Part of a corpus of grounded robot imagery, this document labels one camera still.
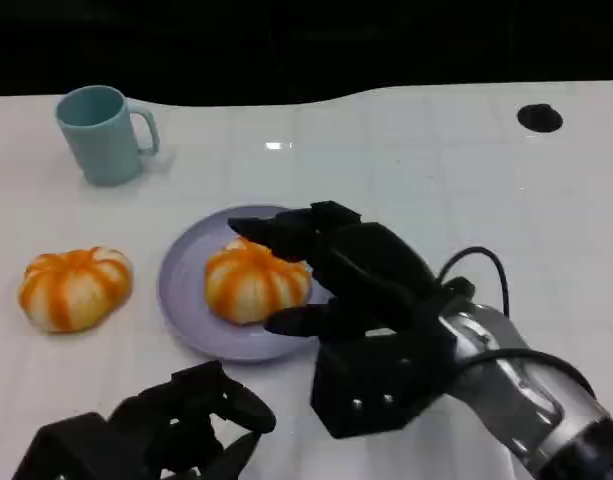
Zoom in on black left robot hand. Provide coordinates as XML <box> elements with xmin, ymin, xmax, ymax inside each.
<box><xmin>108</xmin><ymin>360</ymin><xmax>278</xmax><ymax>480</ymax></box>

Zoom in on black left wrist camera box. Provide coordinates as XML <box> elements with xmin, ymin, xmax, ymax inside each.
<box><xmin>10</xmin><ymin>412</ymin><xmax>155</xmax><ymax>480</ymax></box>

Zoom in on black looping robot cable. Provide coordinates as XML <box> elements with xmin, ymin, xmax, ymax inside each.
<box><xmin>437</xmin><ymin>246</ymin><xmax>511</xmax><ymax>319</ymax></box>

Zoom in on orange white toy bread roll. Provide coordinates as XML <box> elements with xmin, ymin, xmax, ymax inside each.
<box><xmin>204</xmin><ymin>237</ymin><xmax>313</xmax><ymax>327</ymax></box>
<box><xmin>18</xmin><ymin>246</ymin><xmax>135</xmax><ymax>335</ymax></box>

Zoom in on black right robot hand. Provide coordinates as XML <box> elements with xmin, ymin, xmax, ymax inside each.
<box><xmin>227</xmin><ymin>200</ymin><xmax>476</xmax><ymax>342</ymax></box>

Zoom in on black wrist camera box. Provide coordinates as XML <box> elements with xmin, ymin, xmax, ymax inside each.
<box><xmin>310</xmin><ymin>327</ymin><xmax>460</xmax><ymax>440</ymax></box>
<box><xmin>10</xmin><ymin>412</ymin><xmax>155</xmax><ymax>480</ymax></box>

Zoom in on black table grommet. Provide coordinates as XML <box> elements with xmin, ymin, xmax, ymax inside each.
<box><xmin>516</xmin><ymin>103</ymin><xmax>564</xmax><ymax>134</ymax></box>

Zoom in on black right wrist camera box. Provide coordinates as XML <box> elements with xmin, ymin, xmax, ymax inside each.
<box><xmin>310</xmin><ymin>327</ymin><xmax>460</xmax><ymax>440</ymax></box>

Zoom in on lilac plate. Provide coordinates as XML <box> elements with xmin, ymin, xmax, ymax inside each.
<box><xmin>157</xmin><ymin>204</ymin><xmax>337</xmax><ymax>365</ymax></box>

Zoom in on pale green mug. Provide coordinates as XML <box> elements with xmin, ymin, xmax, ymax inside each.
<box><xmin>54</xmin><ymin>85</ymin><xmax>161</xmax><ymax>188</ymax></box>

